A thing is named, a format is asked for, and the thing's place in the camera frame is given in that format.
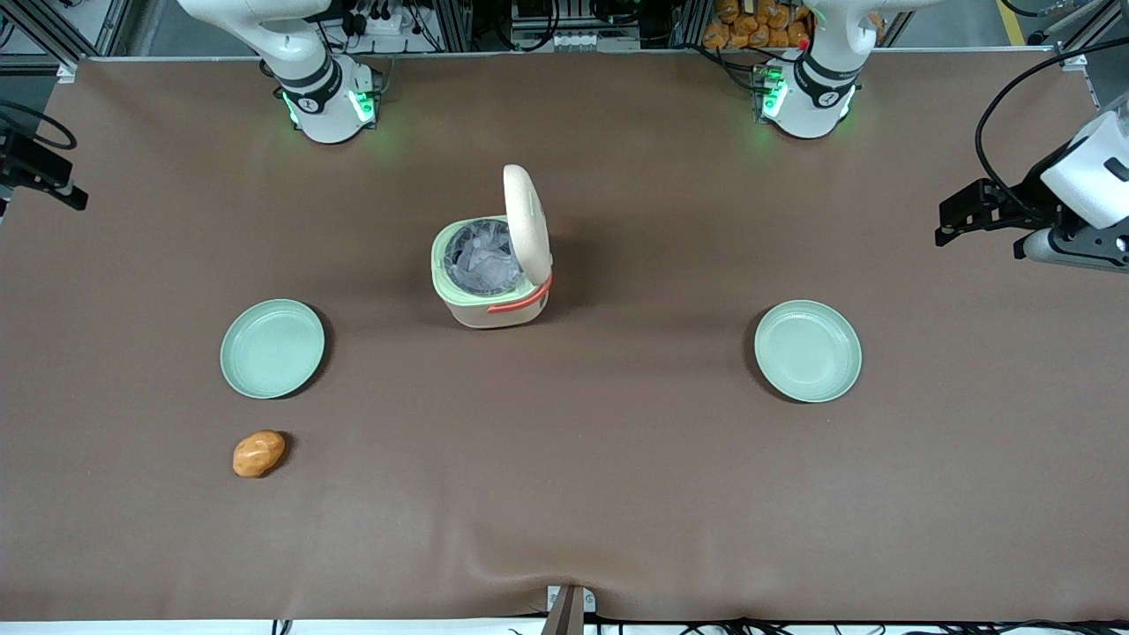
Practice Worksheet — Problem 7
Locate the white power strip with plugs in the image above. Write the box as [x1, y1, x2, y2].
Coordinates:
[347, 0, 417, 36]

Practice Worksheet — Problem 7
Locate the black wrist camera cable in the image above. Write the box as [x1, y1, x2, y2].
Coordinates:
[975, 37, 1129, 221]
[0, 100, 79, 151]

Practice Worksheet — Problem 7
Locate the crumpled clear plastic film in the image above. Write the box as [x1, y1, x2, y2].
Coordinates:
[444, 220, 523, 296]

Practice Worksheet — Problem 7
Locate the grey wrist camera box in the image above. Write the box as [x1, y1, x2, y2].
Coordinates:
[1014, 227, 1129, 273]

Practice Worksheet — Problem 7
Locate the cream rice cooker orange handle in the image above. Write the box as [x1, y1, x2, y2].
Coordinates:
[430, 164, 554, 330]

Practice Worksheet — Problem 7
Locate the pile of orange toys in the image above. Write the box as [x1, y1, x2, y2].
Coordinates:
[703, 0, 812, 50]

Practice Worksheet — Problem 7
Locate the orange toy potato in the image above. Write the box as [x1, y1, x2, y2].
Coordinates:
[232, 430, 287, 479]

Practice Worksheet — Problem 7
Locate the mint green round plate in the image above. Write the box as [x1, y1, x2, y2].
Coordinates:
[220, 299, 326, 400]
[754, 300, 863, 404]

